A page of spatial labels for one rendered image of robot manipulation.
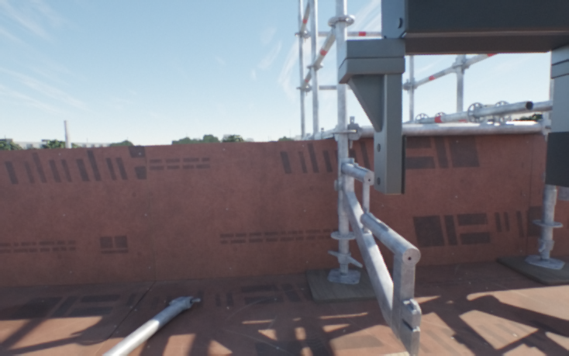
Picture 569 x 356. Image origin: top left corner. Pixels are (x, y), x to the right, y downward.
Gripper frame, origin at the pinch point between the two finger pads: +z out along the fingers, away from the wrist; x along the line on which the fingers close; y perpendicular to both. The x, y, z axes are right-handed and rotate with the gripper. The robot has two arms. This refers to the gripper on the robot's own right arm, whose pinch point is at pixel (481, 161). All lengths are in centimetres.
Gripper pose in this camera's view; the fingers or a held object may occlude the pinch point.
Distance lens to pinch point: 24.9
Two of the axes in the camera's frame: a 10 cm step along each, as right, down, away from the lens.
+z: 0.3, 9.9, 1.0
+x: 10.0, -0.3, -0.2
